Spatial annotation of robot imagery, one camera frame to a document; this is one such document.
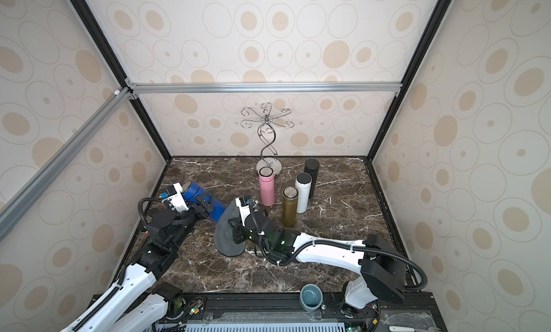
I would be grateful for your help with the gold thermos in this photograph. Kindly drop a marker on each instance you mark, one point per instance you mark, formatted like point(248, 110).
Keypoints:
point(289, 206)

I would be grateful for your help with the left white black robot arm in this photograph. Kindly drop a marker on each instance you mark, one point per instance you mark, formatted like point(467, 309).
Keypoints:
point(168, 220)

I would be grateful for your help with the white thermos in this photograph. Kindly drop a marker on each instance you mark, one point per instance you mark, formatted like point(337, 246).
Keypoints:
point(303, 187)

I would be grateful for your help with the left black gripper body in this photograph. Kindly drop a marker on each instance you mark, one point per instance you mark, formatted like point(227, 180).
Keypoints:
point(188, 220)

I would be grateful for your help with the teal ceramic mug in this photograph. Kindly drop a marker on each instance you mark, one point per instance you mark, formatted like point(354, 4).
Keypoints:
point(310, 298)

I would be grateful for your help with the silver wire cup stand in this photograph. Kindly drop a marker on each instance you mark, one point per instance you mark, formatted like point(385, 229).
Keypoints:
point(267, 120)

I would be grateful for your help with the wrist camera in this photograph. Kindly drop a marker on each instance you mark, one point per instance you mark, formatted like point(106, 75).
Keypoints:
point(245, 206)
point(173, 199)

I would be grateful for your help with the black thermos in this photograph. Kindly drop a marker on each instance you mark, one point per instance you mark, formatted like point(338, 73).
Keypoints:
point(311, 167)

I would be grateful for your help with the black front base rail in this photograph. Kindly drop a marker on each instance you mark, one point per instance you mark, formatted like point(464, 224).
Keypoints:
point(180, 311)

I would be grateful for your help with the pink thermos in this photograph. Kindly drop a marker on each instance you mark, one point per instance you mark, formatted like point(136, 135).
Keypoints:
point(267, 186)

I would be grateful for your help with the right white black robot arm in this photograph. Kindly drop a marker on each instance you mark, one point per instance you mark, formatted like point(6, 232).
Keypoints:
point(382, 273)

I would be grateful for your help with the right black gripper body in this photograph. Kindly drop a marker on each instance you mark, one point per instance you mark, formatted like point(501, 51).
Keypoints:
point(240, 228)

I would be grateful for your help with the left diagonal aluminium rail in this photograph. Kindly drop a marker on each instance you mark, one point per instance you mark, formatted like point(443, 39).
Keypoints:
point(24, 199)

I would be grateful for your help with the horizontal aluminium rail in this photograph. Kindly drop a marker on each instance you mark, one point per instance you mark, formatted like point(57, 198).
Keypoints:
point(267, 87)

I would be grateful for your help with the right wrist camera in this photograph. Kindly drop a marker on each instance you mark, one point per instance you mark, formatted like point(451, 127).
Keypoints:
point(245, 206)

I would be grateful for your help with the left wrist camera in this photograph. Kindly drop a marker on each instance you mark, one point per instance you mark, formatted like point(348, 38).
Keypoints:
point(173, 199)

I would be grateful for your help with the blue thermos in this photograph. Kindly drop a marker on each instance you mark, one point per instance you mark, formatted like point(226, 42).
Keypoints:
point(196, 196)

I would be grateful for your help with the grey wiping cloth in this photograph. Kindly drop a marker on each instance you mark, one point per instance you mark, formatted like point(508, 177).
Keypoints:
point(228, 237)

